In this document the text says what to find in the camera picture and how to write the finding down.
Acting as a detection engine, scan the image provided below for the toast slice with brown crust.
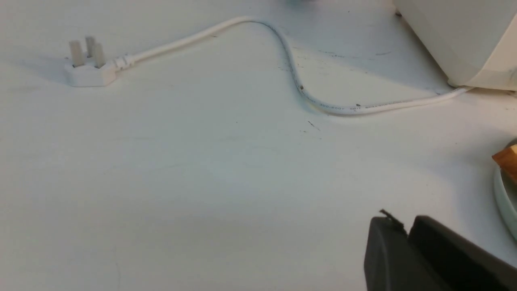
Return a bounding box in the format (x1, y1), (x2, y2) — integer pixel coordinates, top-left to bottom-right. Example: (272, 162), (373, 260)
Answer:
(492, 144), (517, 183)

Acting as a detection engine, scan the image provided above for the pale green plate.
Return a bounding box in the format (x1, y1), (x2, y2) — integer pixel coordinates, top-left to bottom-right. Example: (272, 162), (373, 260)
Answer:
(493, 166), (517, 240)

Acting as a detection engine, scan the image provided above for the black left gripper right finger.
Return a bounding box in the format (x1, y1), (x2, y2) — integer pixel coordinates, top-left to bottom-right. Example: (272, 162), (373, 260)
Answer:
(409, 215), (517, 291)

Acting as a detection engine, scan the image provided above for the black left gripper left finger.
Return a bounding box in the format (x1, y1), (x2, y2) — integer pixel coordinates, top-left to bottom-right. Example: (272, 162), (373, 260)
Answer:
(364, 209), (449, 291)

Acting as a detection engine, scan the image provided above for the white power cable with plug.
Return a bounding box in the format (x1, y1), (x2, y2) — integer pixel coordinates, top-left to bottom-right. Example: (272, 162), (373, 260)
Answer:
(65, 16), (473, 116)

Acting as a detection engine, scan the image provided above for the white toaster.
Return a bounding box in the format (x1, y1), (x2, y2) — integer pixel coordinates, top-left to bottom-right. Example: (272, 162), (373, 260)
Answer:
(393, 0), (517, 91)

